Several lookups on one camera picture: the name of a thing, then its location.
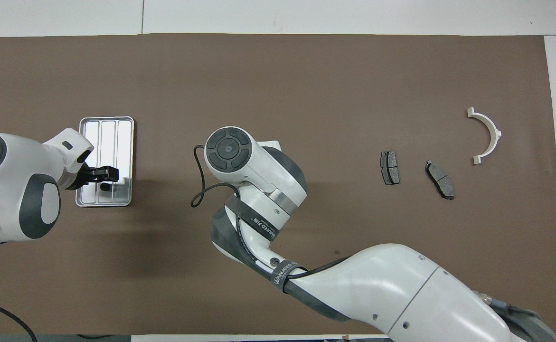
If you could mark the curved dark brake pad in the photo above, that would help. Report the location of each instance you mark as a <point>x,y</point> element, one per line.
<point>440,179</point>

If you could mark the white curved plastic bracket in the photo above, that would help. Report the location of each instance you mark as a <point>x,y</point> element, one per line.
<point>492,130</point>

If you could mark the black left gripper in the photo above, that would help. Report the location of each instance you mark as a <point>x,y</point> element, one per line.
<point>88,175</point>

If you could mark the silver metal tray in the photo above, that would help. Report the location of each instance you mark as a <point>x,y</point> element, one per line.
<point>111,137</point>

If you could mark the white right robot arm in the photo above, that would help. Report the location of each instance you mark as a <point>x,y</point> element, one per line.
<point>391,285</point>

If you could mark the brown table mat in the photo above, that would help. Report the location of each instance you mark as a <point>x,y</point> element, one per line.
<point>306,85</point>

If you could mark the rectangular dark brake pad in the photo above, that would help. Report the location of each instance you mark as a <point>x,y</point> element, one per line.
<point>390,167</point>

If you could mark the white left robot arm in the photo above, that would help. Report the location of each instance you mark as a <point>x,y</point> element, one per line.
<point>12,190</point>

